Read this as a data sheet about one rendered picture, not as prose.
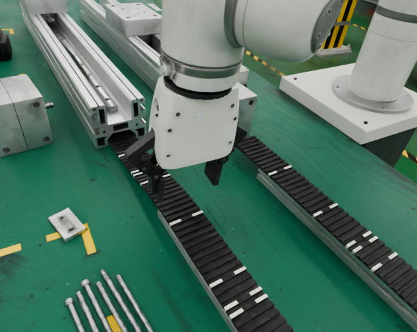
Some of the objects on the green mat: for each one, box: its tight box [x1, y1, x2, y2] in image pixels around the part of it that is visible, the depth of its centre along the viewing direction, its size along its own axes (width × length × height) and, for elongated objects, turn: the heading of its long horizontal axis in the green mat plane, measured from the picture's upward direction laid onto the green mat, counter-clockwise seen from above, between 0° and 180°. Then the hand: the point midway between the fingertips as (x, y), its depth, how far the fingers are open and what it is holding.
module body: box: [78, 0, 163, 92], centre depth 93 cm, size 80×10×8 cm, turn 26°
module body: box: [19, 1, 147, 148], centre depth 84 cm, size 80×10×8 cm, turn 26°
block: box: [237, 82, 258, 138], centre depth 65 cm, size 9×12×10 cm
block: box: [0, 74, 55, 158], centre depth 58 cm, size 10×11×10 cm
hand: (185, 180), depth 45 cm, fingers open, 8 cm apart
